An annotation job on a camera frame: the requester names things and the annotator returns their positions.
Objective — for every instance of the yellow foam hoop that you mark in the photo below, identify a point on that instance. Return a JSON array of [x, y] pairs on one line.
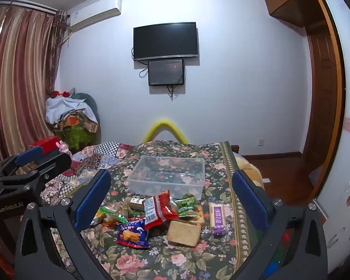
[[164, 122]]

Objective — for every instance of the purple label cake packet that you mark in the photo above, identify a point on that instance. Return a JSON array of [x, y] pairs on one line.
[[217, 215]]

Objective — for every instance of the green snack packet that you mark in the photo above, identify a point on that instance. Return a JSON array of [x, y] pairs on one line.
[[188, 200]]

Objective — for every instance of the white air conditioner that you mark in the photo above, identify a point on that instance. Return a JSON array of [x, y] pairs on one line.
[[96, 13]]

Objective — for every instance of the red snack packet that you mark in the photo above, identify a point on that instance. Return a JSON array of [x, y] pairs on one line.
[[156, 210]]

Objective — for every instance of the clear plastic storage box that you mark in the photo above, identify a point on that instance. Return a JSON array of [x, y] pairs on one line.
[[166, 175]]

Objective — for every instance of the brown wooden door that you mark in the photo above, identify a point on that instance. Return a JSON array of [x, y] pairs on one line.
[[322, 93]]

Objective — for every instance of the patchwork quilt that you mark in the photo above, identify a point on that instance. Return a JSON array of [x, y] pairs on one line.
[[87, 163]]

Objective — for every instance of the green striped cracker packet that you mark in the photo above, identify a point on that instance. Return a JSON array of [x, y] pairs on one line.
[[197, 217]]

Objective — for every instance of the white stickered appliance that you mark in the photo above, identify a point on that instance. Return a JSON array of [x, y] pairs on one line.
[[347, 224]]

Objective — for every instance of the red box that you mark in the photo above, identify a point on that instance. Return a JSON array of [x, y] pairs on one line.
[[45, 144]]

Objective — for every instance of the wooden overhead cabinet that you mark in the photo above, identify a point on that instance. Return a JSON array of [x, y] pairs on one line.
[[288, 3]]

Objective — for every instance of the square brown bread packet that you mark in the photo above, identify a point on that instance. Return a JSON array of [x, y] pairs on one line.
[[183, 232]]

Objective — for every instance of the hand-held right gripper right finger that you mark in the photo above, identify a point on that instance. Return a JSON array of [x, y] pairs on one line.
[[250, 204]]

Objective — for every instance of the clear packet floss cake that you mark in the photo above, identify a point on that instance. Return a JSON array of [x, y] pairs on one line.
[[116, 211]]

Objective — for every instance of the cream cushion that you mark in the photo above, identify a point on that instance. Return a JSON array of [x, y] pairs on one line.
[[252, 172]]

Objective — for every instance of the green plush toy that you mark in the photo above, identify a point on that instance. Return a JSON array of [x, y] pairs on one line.
[[73, 137]]

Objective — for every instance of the small black wall monitor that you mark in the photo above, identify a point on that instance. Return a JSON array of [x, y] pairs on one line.
[[166, 72]]

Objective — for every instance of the blue snack packet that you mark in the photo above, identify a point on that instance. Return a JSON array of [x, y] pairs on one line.
[[132, 234]]

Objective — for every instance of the pile of clothes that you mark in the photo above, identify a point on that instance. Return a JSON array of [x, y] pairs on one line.
[[67, 108]]

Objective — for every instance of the pink toy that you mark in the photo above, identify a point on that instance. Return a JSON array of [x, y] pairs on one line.
[[62, 148]]

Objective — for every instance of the yellow snack packet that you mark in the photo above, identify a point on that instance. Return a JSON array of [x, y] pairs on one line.
[[100, 217]]

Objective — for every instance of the large black wall television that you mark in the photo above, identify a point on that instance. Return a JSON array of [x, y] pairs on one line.
[[166, 40]]

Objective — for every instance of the roll cake white label packet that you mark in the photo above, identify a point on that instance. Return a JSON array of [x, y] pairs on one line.
[[135, 203]]

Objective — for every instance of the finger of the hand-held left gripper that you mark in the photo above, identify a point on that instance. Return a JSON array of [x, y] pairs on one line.
[[51, 166], [29, 155]]

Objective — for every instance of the striped brown curtain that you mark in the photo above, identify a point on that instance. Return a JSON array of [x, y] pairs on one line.
[[17, 78]]

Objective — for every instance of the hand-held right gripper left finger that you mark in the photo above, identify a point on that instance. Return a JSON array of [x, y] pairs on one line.
[[93, 201]]

